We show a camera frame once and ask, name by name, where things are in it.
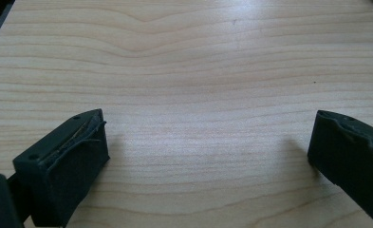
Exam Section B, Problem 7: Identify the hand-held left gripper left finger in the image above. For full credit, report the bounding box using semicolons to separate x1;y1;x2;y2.
12;108;111;228

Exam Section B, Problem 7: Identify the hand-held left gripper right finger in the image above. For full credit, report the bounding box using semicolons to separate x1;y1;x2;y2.
307;109;373;228

